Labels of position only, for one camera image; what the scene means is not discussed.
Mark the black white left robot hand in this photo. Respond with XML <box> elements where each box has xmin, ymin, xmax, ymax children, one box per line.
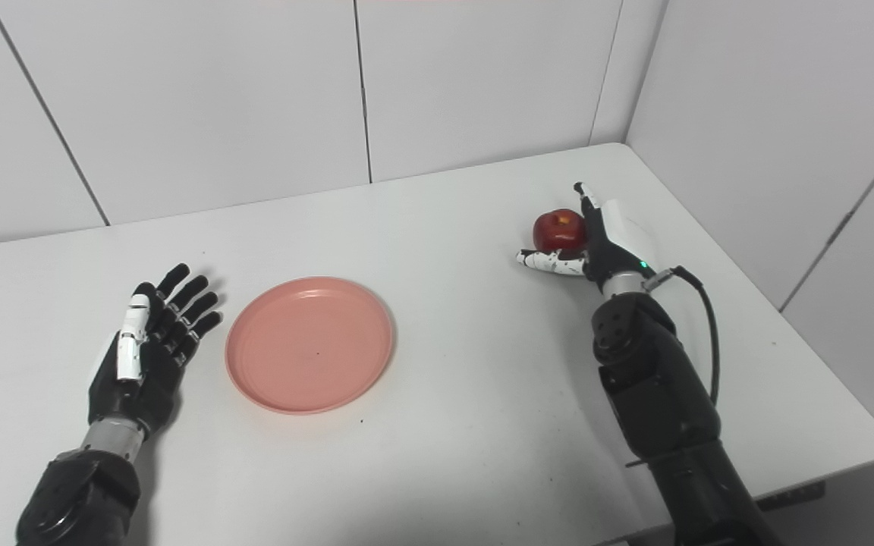
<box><xmin>88</xmin><ymin>263</ymin><xmax>223</xmax><ymax>439</ymax></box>

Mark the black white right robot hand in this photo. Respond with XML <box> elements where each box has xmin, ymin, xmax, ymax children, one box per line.
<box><xmin>515</xmin><ymin>182</ymin><xmax>659</xmax><ymax>295</ymax></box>

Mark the red apple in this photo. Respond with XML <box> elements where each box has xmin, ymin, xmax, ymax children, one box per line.
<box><xmin>533</xmin><ymin>209</ymin><xmax>588</xmax><ymax>255</ymax></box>

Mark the pink round plate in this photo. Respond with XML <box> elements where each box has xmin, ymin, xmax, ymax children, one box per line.
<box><xmin>225</xmin><ymin>276</ymin><xmax>396</xmax><ymax>416</ymax></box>

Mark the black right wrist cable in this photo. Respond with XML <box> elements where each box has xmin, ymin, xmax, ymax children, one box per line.
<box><xmin>643</xmin><ymin>265</ymin><xmax>721</xmax><ymax>406</ymax></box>

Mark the black table frame bar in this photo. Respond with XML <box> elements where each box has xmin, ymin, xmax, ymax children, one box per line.
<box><xmin>756</xmin><ymin>482</ymin><xmax>826</xmax><ymax>510</ymax></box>

